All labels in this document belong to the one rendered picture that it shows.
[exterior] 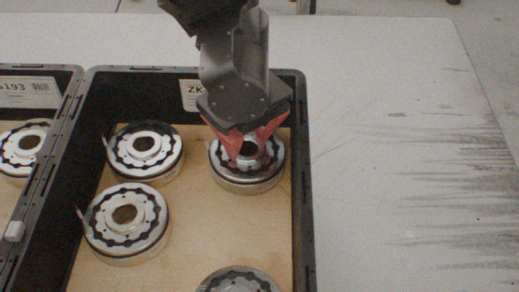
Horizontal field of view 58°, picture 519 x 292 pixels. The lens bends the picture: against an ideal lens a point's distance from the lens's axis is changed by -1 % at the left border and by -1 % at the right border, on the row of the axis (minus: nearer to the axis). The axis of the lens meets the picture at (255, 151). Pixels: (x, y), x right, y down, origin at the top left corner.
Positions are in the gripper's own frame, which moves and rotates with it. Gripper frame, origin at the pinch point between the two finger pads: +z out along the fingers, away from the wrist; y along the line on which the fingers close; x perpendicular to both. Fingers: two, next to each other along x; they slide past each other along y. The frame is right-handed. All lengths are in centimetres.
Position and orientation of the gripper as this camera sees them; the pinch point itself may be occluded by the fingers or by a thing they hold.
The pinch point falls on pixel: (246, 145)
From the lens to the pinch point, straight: 63.0
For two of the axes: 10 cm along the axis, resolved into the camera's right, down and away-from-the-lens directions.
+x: -6.1, -6.0, 5.2
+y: 7.9, -4.7, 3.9
